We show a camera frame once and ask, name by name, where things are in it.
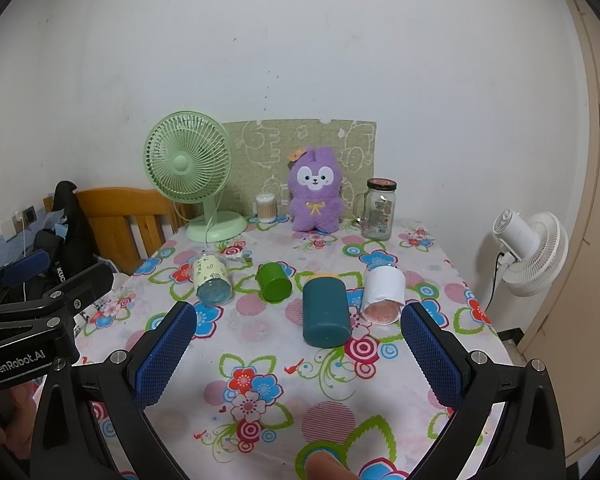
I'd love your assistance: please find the green desk fan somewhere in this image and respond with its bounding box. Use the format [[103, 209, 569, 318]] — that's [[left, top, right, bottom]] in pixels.
[[143, 111, 249, 242]]

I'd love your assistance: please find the floral tablecloth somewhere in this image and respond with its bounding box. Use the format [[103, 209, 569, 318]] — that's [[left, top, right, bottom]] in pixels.
[[74, 215, 514, 480]]

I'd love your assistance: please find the beige wooden door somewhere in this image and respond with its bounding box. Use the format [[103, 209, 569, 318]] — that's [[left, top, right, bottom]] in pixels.
[[517, 0, 600, 463]]

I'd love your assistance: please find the black fan cable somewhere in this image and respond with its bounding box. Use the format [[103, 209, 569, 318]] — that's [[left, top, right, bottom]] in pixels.
[[482, 251, 504, 321]]

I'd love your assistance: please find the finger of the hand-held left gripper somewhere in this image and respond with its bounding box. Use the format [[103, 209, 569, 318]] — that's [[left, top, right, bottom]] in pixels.
[[0, 250, 52, 295], [44, 261, 116, 307]]

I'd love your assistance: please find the teal cup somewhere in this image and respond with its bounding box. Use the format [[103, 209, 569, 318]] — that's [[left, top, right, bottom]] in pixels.
[[302, 273, 354, 349]]

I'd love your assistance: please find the glass jar mug with lid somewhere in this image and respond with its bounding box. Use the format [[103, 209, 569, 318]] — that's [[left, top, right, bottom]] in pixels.
[[356, 178, 399, 241]]

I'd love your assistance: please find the white floor fan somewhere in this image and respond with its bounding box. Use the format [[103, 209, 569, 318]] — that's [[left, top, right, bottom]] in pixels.
[[492, 209, 570, 299]]

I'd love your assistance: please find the white and pink cup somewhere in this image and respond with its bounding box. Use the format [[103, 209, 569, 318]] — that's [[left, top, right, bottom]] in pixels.
[[361, 265, 407, 324]]

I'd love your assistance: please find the wooden chair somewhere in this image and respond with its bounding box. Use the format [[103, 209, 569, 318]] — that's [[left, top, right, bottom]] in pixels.
[[43, 187, 182, 277]]

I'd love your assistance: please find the clear printed cup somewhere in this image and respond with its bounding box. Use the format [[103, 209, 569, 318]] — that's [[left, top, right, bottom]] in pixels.
[[192, 253, 236, 306]]

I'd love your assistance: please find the person's left hand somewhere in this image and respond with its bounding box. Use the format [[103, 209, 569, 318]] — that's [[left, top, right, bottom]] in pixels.
[[0, 382, 43, 461]]

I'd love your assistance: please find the cotton swab container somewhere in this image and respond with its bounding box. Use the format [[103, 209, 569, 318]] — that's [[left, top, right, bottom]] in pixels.
[[255, 193, 279, 224]]

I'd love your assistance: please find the green animal print wall mat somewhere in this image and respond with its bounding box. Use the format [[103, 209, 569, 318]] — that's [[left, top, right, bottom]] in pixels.
[[223, 119, 378, 222]]

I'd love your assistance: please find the purple plush toy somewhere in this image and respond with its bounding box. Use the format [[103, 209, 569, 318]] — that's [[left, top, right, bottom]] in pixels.
[[286, 146, 348, 234]]

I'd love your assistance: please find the person's right hand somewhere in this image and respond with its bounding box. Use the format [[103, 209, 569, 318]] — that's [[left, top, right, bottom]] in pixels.
[[304, 452, 359, 480]]

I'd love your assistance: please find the small green cup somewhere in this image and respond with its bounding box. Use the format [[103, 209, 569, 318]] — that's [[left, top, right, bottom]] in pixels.
[[256, 262, 294, 304]]

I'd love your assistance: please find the black bag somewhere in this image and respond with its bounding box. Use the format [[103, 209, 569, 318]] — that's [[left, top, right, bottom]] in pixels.
[[30, 180, 117, 286]]

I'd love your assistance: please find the wall outlet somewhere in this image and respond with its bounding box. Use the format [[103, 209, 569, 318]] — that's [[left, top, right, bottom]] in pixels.
[[12, 205, 37, 234]]

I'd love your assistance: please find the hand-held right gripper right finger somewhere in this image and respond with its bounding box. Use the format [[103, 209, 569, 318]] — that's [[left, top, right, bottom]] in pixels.
[[400, 301, 568, 480]]

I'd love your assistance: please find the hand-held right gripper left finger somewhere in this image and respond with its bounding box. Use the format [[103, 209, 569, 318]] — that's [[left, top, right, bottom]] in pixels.
[[30, 301, 197, 480]]

